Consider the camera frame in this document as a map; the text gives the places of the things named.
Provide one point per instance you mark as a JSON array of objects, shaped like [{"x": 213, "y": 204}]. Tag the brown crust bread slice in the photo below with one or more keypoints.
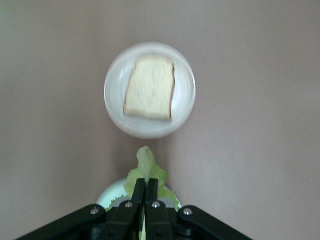
[{"x": 150, "y": 90}]

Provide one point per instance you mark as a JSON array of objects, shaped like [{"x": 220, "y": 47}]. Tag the beige plate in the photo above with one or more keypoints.
[{"x": 150, "y": 130}]

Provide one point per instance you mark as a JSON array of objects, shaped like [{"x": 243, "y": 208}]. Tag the pale green plate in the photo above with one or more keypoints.
[{"x": 112, "y": 190}]

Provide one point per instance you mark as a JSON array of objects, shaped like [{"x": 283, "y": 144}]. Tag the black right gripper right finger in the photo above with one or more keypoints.
[{"x": 160, "y": 217}]

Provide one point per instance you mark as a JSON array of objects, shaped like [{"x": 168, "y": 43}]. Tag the green lettuce leaf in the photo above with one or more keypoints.
[{"x": 147, "y": 162}]

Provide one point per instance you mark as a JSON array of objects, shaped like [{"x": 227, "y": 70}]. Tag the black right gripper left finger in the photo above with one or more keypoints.
[{"x": 125, "y": 217}]

